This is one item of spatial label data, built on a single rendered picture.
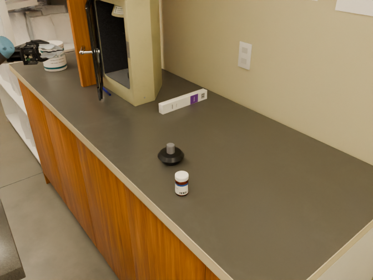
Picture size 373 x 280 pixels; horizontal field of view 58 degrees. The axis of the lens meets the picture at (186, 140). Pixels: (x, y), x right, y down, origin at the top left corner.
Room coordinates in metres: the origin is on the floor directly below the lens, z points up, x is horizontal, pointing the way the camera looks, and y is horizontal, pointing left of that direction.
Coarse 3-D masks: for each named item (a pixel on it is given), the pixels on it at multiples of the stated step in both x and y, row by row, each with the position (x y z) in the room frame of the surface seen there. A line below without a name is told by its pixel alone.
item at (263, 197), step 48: (48, 96) 1.53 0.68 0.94; (96, 96) 1.53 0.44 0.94; (96, 144) 1.08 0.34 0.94; (144, 144) 1.08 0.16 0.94; (192, 144) 1.08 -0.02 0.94; (240, 144) 1.08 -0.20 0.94; (288, 144) 1.08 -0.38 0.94; (144, 192) 0.80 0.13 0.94; (192, 192) 0.80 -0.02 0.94; (240, 192) 0.80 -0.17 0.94; (288, 192) 0.80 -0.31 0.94; (336, 192) 0.80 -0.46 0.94; (192, 240) 0.61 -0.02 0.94; (240, 240) 0.61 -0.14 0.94; (288, 240) 0.61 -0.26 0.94; (336, 240) 0.61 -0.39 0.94
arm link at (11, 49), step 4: (0, 36) 1.24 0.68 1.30; (0, 40) 1.22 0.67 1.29; (4, 40) 1.24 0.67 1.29; (8, 40) 1.26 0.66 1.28; (0, 44) 1.21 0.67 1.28; (4, 44) 1.22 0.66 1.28; (8, 44) 1.24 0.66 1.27; (12, 44) 1.26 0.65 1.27; (0, 48) 1.21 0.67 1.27; (4, 48) 1.21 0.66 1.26; (8, 48) 1.22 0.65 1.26; (12, 48) 1.24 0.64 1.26; (0, 52) 1.21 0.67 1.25; (4, 52) 1.21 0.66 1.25; (8, 52) 1.22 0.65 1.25; (12, 52) 1.23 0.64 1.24; (0, 56) 1.21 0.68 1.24; (4, 56) 1.22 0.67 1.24; (8, 56) 1.23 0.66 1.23; (0, 60) 1.22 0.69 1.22; (4, 60) 1.23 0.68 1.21; (0, 64) 1.24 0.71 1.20
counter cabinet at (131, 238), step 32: (32, 96) 1.81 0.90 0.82; (32, 128) 2.00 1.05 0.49; (64, 128) 1.42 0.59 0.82; (64, 160) 1.52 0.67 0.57; (96, 160) 1.14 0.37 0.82; (64, 192) 1.65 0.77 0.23; (96, 192) 1.20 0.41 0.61; (128, 192) 0.94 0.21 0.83; (96, 224) 1.26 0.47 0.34; (128, 224) 0.96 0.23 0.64; (160, 224) 0.78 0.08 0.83; (128, 256) 0.99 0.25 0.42; (160, 256) 0.79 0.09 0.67; (192, 256) 0.65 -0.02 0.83; (352, 256) 0.64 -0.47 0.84
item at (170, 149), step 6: (168, 144) 0.97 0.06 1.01; (174, 144) 0.97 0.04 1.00; (162, 150) 0.98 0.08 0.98; (168, 150) 0.96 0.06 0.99; (174, 150) 0.97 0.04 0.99; (180, 150) 0.98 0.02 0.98; (162, 156) 0.95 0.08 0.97; (168, 156) 0.95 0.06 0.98; (174, 156) 0.95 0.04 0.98; (180, 156) 0.95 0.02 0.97; (168, 162) 0.93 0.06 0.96; (174, 162) 0.93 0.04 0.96
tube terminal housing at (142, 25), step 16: (96, 0) 1.64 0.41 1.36; (112, 0) 1.50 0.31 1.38; (128, 0) 1.42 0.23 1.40; (144, 0) 1.46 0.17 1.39; (128, 16) 1.41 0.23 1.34; (144, 16) 1.46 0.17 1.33; (128, 32) 1.41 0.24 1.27; (144, 32) 1.46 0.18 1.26; (144, 48) 1.45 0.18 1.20; (160, 48) 1.67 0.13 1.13; (128, 64) 1.43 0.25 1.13; (144, 64) 1.45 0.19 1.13; (160, 64) 1.66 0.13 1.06; (112, 80) 1.57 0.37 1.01; (144, 80) 1.45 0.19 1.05; (160, 80) 1.64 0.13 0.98; (128, 96) 1.45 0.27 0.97; (144, 96) 1.44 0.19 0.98
